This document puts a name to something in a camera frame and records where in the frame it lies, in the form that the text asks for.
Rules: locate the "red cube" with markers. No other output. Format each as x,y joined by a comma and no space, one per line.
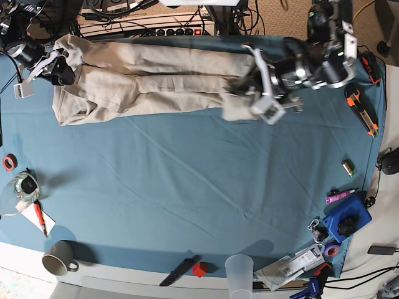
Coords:
199,269

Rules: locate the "orange black utility knife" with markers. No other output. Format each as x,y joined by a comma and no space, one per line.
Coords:
362,108

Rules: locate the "red pen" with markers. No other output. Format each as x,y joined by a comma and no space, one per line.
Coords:
39,214

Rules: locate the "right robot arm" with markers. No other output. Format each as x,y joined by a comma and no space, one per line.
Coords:
16,19

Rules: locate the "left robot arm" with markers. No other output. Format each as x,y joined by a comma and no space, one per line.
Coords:
325,59

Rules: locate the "purple tape roll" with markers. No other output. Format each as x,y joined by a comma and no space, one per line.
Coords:
331,249

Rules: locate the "blue case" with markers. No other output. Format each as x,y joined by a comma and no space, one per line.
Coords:
346,218

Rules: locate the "beige T-shirt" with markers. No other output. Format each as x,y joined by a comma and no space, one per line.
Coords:
114,79

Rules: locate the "clear tape roll with holder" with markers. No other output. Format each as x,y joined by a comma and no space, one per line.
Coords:
19,194

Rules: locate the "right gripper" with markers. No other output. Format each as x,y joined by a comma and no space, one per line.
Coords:
47,65

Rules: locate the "black phone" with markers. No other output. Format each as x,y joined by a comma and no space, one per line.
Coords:
382,250

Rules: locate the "translucent plastic cup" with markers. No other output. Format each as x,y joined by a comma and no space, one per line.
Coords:
239,274

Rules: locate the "grey ceramic mug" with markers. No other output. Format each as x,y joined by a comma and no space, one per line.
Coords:
59,259

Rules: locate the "keyring with carabiner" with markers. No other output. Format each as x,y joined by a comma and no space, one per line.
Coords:
319,233

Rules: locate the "blue table cloth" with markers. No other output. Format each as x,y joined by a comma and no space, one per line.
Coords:
146,192

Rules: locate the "power strip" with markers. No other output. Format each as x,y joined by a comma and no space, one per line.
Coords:
207,30

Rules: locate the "purple glue tube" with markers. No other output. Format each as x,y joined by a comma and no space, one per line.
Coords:
336,195

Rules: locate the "packaged item card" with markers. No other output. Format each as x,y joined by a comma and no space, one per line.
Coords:
289,268

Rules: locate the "white paper note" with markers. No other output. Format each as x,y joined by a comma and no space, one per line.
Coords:
35,214

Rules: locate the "red tape roll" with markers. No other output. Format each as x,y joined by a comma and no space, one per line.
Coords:
9,162

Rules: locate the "green yellow battery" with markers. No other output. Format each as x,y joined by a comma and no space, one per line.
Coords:
348,167

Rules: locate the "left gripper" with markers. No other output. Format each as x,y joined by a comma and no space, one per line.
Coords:
270,83

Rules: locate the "black computer mouse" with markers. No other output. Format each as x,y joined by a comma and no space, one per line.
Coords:
388,163

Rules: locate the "orange black tool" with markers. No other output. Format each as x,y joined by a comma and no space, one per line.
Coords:
369,62

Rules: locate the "blue black clamp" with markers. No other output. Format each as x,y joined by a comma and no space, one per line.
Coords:
314,288

